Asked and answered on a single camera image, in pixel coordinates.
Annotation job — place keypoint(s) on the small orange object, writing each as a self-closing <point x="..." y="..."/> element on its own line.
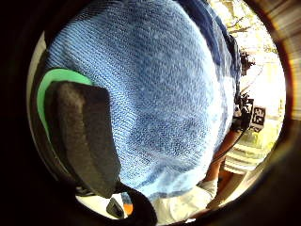
<point x="128" y="208"/>

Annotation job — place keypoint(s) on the blue knitted cloth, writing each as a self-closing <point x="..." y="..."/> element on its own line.
<point x="163" y="94"/>

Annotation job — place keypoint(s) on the white marker cube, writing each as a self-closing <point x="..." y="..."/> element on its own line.
<point x="259" y="117"/>

